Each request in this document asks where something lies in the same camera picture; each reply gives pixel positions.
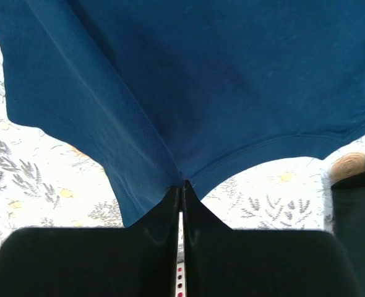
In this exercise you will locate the blue t shirt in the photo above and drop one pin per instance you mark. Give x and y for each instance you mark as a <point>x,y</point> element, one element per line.
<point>158,92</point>

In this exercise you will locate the white perforated laundry basket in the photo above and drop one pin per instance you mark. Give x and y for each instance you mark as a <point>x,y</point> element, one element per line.
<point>180,279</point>

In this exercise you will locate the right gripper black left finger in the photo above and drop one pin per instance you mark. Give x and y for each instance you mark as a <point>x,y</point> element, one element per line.
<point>139,260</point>

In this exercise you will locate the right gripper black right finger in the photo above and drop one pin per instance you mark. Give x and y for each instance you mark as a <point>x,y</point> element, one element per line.
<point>221,261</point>

